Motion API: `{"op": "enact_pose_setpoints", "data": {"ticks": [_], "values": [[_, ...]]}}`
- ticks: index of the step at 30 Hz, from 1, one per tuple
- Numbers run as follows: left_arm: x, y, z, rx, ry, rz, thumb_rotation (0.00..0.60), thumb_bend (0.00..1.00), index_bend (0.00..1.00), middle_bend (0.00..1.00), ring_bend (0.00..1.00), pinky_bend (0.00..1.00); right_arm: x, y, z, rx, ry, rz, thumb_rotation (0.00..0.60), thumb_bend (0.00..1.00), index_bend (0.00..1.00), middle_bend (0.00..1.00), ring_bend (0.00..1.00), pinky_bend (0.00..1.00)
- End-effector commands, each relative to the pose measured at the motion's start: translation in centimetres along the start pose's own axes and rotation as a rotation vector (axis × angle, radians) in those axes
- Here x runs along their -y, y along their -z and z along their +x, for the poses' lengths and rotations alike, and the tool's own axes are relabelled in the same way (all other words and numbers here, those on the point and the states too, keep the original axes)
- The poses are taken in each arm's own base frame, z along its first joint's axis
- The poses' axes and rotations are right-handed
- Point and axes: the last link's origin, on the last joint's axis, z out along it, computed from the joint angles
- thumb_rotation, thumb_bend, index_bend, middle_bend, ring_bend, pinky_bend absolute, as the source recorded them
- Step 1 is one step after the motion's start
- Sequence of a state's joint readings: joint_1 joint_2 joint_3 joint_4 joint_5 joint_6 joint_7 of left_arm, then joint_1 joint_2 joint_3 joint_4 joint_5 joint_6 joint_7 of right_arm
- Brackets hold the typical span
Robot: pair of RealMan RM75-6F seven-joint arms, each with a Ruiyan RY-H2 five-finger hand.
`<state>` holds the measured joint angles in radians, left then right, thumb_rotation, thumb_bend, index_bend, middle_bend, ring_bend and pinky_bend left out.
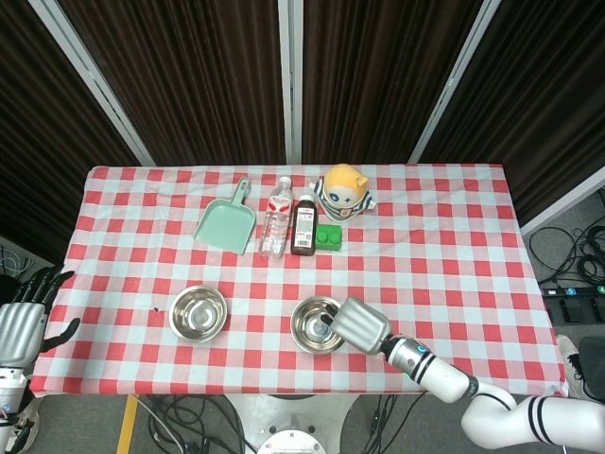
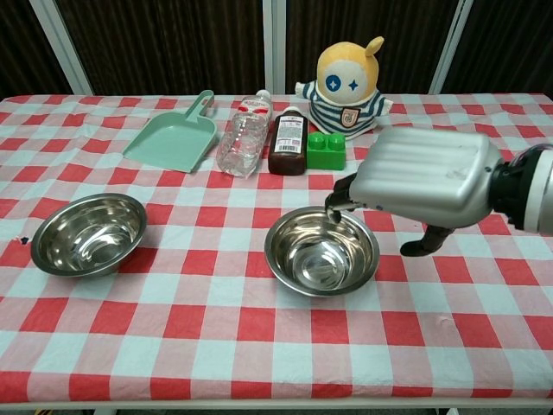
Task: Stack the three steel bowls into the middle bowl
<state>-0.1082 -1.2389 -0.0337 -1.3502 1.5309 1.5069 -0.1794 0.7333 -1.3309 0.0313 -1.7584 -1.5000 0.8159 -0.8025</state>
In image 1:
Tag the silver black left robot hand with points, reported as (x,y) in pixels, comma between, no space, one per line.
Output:
(21,331)

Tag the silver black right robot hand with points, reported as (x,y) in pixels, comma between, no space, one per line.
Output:
(361,326)

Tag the steel bowl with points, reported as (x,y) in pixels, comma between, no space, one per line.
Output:
(307,326)
(314,350)
(198,314)

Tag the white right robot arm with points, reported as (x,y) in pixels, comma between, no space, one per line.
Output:
(444,373)

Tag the red white checked tablecloth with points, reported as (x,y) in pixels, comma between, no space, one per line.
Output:
(425,265)

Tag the green toy building block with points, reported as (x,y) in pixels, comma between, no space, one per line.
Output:
(328,239)

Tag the brown labelled medicine bottle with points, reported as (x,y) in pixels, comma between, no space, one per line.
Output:
(303,227)

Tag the yellow striped plush toy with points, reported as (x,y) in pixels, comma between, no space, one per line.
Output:
(340,198)

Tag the clear plastic water bottle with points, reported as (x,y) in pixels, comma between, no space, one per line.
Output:
(275,227)

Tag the mint green plastic dustpan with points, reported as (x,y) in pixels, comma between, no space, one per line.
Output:
(224,227)

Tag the white shoe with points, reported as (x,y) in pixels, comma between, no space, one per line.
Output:
(569,359)

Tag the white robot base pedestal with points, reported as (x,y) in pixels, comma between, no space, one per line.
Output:
(293,421)

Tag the white partition frame post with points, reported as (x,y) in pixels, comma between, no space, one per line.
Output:
(85,71)
(562,203)
(454,80)
(289,80)

